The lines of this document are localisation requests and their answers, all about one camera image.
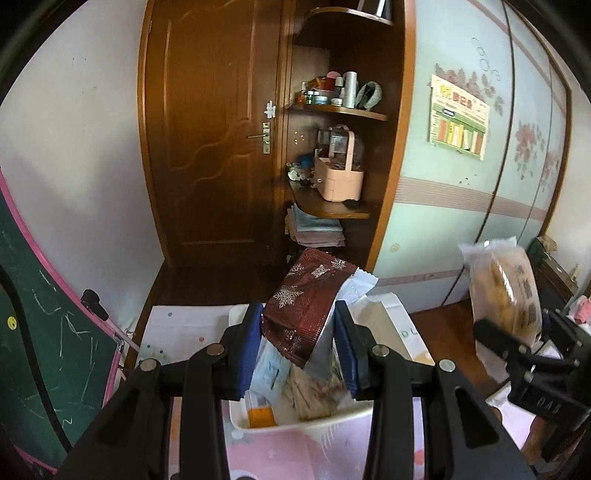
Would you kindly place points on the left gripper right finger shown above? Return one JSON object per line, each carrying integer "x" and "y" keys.
{"x": 363, "y": 373}

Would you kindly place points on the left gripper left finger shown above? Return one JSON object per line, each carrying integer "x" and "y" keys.
{"x": 232, "y": 374}

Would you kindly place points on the maroon snowflake snack packet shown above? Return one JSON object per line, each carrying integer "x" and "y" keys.
{"x": 294, "y": 317}

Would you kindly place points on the orange cookie tray pack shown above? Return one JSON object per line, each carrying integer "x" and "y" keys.
{"x": 503, "y": 287}

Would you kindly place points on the large yellow cracker pack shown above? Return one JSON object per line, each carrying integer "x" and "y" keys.
{"x": 270, "y": 373}

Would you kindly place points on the white plastic storage bin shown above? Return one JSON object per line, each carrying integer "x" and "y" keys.
{"x": 390, "y": 324}

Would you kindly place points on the cartoon pink purple tablecloth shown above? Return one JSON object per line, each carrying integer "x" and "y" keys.
{"x": 328, "y": 448}

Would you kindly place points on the folded towels stack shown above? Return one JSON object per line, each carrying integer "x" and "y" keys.
{"x": 315, "y": 232}

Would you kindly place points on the silver cylinder bottle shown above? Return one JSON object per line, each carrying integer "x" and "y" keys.
{"x": 349, "y": 89}

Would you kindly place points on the brown wooden door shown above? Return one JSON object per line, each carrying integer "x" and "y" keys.
{"x": 207, "y": 70}

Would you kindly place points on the pink handled basket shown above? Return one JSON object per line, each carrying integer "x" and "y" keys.
{"x": 338, "y": 171}

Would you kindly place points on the green chalkboard pink frame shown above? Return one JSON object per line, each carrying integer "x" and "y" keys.
{"x": 58, "y": 360}

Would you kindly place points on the wall calendar poster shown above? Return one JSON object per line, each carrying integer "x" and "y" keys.
{"x": 458, "y": 119}

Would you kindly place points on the silver door handle lock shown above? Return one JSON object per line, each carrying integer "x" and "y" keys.
{"x": 264, "y": 136}

